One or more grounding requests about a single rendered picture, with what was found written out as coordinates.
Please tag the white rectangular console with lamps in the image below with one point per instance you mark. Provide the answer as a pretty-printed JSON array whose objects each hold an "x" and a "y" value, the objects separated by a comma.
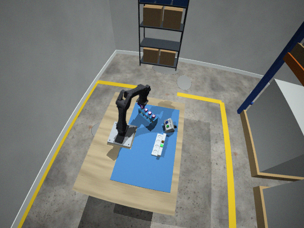
[{"x": 159, "y": 142}]

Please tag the grey key panel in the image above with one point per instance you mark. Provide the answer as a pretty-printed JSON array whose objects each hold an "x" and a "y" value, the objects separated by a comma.
[{"x": 168, "y": 125}]

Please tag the blue work mat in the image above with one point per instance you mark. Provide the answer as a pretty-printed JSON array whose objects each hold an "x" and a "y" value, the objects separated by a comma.
[{"x": 137, "y": 166}]

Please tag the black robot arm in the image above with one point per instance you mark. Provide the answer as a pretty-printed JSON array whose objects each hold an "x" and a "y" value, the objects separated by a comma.
[{"x": 123, "y": 106}]

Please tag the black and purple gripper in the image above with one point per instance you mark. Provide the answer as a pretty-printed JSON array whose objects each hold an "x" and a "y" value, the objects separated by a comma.
[{"x": 141, "y": 102}]

